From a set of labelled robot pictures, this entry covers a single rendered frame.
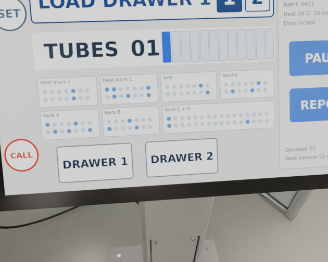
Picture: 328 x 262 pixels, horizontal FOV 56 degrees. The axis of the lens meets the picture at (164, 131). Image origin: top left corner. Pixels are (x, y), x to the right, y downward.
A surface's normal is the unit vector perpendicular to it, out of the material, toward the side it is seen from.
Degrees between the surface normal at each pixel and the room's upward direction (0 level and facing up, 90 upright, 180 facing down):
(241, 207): 0
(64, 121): 50
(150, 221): 90
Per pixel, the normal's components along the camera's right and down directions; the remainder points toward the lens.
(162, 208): 0.09, 0.70
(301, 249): 0.01, -0.71
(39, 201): 0.07, 0.08
